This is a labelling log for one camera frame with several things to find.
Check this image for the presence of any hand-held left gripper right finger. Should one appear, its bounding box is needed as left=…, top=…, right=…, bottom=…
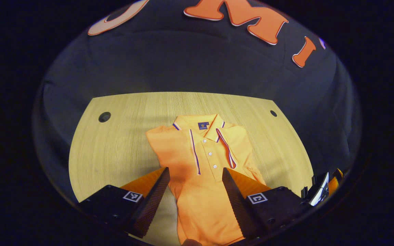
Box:
left=222, top=167, right=313, bottom=240

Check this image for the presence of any orange T-shirt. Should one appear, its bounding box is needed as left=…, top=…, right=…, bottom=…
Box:
left=146, top=114, right=268, bottom=246

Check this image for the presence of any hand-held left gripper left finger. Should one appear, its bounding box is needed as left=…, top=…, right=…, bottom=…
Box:
left=77, top=167, right=171, bottom=239

